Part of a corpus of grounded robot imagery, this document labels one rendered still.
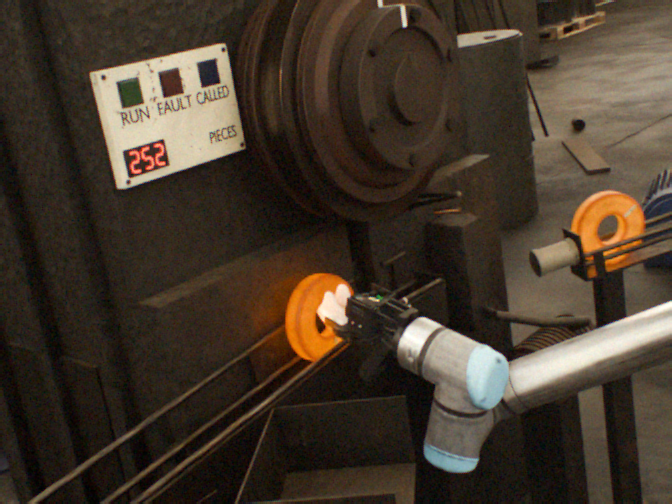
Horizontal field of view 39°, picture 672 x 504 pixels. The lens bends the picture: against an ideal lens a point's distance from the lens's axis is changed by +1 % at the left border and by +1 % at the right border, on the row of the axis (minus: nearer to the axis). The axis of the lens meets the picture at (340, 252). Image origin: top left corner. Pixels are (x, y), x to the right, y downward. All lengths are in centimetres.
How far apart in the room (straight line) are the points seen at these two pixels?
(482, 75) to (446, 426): 304
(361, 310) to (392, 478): 30
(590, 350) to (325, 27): 67
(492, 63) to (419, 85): 278
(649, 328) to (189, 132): 79
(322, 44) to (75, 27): 39
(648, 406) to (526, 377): 130
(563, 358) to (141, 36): 85
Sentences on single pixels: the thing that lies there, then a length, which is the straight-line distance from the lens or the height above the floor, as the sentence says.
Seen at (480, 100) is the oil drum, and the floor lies 63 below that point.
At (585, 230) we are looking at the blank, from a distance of 209.
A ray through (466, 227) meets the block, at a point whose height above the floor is 79.
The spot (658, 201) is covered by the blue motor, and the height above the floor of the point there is 30.
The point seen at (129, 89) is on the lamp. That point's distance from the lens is 152.
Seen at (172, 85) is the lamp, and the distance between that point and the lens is 157.
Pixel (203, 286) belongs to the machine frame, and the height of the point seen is 87.
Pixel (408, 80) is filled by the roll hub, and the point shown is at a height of 113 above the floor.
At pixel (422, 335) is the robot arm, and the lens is 153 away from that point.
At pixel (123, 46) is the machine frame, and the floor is 127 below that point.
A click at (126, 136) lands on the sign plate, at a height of 114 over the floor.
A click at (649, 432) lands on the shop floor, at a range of 277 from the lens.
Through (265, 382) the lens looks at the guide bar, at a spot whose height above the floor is 67.
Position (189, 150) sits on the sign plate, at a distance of 160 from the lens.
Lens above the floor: 135
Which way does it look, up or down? 17 degrees down
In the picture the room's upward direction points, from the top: 9 degrees counter-clockwise
